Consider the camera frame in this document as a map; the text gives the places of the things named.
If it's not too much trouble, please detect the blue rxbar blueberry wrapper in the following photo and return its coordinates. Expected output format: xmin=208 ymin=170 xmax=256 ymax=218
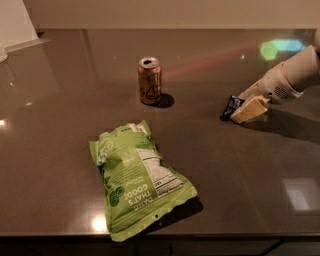
xmin=220 ymin=96 xmax=244 ymax=121

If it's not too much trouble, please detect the green rice chip bag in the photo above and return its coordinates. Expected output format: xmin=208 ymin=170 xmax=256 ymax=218
xmin=89 ymin=121 xmax=197 ymax=242

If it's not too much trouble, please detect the white object at left edge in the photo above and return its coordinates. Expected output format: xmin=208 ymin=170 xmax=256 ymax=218
xmin=0 ymin=47 xmax=8 ymax=63

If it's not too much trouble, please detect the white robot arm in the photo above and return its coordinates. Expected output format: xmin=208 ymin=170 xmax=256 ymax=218
xmin=230 ymin=29 xmax=320 ymax=124

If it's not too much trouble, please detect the orange soda can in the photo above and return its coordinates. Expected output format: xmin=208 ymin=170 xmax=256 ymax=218
xmin=138 ymin=56 xmax=162 ymax=105

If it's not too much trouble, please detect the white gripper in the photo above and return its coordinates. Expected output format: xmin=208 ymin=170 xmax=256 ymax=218
xmin=231 ymin=62 xmax=303 ymax=124

